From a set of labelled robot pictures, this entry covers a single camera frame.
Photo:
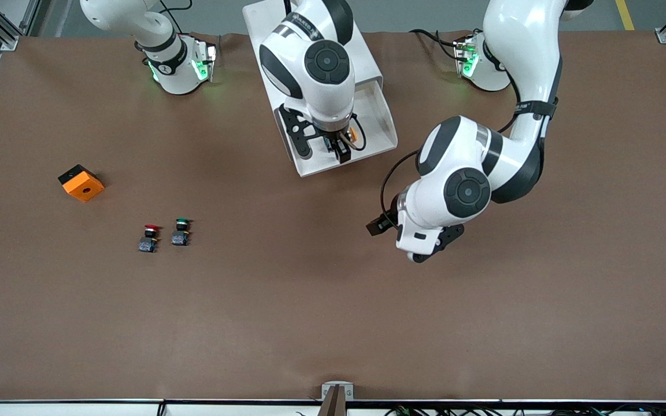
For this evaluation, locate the red push button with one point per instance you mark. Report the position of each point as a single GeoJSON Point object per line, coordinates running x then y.
{"type": "Point", "coordinates": [148, 241]}

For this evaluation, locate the grey metal bracket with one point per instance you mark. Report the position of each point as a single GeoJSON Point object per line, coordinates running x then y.
{"type": "Point", "coordinates": [348, 390]}

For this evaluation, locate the orange button box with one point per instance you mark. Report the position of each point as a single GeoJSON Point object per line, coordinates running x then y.
{"type": "Point", "coordinates": [83, 186]}

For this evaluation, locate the base panel with green light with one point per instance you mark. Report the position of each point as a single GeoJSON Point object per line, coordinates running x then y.
{"type": "Point", "coordinates": [203, 60]}

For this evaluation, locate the brown paper table cover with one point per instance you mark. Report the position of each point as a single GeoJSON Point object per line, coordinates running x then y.
{"type": "Point", "coordinates": [333, 289]}

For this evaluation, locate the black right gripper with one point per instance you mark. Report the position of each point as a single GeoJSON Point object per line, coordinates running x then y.
{"type": "Point", "coordinates": [337, 143]}

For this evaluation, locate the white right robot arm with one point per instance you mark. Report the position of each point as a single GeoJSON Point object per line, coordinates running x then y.
{"type": "Point", "coordinates": [321, 95]}

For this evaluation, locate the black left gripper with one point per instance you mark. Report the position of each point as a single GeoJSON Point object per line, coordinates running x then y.
{"type": "Point", "coordinates": [389, 218]}

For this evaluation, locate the green push button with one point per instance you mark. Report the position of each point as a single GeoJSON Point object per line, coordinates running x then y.
{"type": "Point", "coordinates": [180, 234]}

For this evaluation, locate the brown post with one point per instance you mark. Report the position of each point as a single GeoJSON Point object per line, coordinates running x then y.
{"type": "Point", "coordinates": [333, 404]}

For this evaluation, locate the white table edge rail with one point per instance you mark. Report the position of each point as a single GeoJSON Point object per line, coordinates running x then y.
{"type": "Point", "coordinates": [78, 409]}

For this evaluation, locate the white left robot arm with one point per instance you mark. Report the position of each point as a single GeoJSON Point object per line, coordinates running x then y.
{"type": "Point", "coordinates": [518, 46]}

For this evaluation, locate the yellow push button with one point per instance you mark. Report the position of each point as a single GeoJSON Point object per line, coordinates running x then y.
{"type": "Point", "coordinates": [353, 134]}

